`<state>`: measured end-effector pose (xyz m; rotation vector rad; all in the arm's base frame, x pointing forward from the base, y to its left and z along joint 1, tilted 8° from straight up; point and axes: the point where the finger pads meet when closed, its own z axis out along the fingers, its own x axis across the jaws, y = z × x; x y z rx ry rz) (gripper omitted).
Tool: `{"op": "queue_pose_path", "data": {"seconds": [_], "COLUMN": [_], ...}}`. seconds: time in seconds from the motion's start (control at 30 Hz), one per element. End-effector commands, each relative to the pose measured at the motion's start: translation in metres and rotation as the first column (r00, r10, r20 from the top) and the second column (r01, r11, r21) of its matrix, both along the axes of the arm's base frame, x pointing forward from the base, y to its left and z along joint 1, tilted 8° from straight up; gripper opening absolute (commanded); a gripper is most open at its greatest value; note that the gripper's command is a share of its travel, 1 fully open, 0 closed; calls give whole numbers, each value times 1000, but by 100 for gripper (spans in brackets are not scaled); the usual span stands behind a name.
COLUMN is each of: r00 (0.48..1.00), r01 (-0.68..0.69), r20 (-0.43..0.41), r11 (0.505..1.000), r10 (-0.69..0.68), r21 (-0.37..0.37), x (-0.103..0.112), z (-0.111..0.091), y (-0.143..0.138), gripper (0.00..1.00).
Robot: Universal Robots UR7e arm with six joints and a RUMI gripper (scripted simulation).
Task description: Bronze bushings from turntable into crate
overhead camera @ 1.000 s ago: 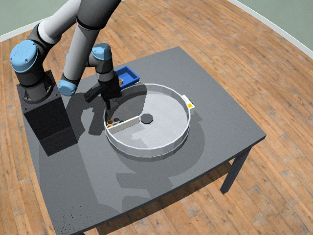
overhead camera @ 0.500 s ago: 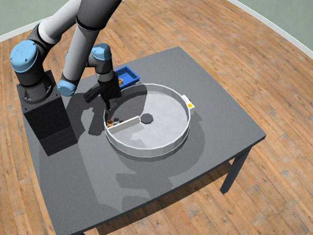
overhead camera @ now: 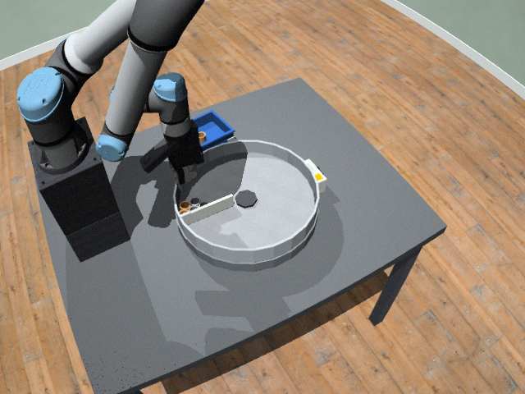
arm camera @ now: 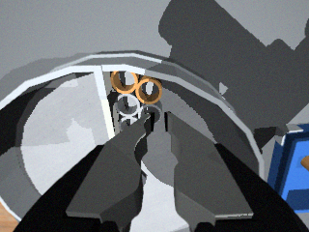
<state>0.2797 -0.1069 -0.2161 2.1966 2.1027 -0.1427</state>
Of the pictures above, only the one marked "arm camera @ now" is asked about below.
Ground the bronze bushing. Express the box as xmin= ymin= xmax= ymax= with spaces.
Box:
xmin=135 ymin=75 xmax=162 ymax=104
xmin=300 ymin=156 xmax=309 ymax=171
xmin=110 ymin=71 xmax=140 ymax=94

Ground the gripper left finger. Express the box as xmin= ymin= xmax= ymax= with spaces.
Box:
xmin=13 ymin=111 xmax=155 ymax=232

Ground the grey metal ring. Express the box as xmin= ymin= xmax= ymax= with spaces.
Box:
xmin=115 ymin=89 xmax=141 ymax=117
xmin=119 ymin=113 xmax=139 ymax=131
xmin=138 ymin=101 xmax=162 ymax=125

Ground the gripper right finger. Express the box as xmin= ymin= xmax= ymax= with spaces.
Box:
xmin=164 ymin=111 xmax=309 ymax=232

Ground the blue crate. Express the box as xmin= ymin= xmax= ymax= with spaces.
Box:
xmin=267 ymin=124 xmax=309 ymax=213

